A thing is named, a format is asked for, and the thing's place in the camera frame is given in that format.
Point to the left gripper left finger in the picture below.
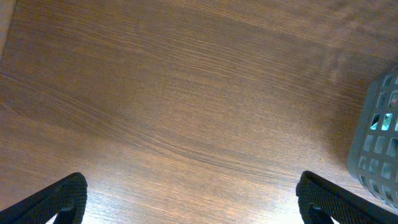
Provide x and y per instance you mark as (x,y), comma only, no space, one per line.
(65,200)

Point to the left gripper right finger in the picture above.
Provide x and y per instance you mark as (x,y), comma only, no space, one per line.
(321,201)

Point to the grey plastic basket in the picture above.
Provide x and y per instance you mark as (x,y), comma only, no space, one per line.
(372,158)

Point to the teal snack packet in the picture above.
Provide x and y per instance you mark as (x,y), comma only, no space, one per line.
(385,115)

